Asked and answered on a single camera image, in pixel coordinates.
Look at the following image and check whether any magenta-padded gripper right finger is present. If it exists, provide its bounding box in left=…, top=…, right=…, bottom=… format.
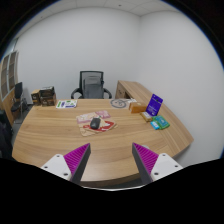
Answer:
left=131, top=142, right=185, bottom=185

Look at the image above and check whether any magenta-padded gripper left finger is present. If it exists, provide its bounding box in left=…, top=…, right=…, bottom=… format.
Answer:
left=40, top=142, right=92, bottom=186

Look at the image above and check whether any large brown carton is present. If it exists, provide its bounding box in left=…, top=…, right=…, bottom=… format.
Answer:
left=39, top=86, right=58, bottom=107

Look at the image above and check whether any black mesh office chair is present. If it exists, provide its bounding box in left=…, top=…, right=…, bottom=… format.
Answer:
left=70, top=70, right=113, bottom=100

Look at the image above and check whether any blue packet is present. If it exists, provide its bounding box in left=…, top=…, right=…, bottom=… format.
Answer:
left=149, top=120, right=162, bottom=131

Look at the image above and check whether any purple standing sign card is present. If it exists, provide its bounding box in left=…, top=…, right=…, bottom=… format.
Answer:
left=145, top=93, right=164, bottom=117

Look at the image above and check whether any round grey printed disc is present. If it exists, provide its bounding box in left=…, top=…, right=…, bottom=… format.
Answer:
left=109, top=98, right=128, bottom=109

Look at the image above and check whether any small black chair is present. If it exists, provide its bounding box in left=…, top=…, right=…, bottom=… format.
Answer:
left=10, top=81, right=28, bottom=122

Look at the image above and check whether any cartoon printed mouse pad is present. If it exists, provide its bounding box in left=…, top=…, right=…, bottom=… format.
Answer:
left=75, top=109, right=118, bottom=138

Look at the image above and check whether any low wooden side cabinet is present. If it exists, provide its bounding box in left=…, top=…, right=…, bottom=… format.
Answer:
left=114, top=79, right=151, bottom=101

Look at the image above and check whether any black computer mouse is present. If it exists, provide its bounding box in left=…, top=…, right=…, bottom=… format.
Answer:
left=89, top=116, right=102, bottom=130

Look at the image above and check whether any green packet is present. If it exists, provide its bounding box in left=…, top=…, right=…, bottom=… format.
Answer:
left=152, top=115, right=171, bottom=130

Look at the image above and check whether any orange-brown box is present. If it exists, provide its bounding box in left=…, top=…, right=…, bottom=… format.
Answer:
left=128, top=101, right=148, bottom=114

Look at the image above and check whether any black couch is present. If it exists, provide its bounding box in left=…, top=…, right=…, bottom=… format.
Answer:
left=0, top=109, right=16, bottom=159

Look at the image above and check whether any wooden shelf unit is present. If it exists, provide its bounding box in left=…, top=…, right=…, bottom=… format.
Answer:
left=0, top=50, right=20, bottom=126

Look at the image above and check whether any small yellowish box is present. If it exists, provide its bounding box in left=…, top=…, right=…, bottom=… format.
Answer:
left=139, top=111, right=154, bottom=123

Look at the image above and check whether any small brown carton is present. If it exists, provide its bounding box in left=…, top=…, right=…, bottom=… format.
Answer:
left=30, top=88, right=42, bottom=106

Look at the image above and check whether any grey backpack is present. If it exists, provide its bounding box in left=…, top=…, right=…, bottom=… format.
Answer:
left=82, top=75, right=104, bottom=99

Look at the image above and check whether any white sheet with coloured shapes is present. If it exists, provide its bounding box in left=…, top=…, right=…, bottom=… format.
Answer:
left=55, top=99, right=78, bottom=110

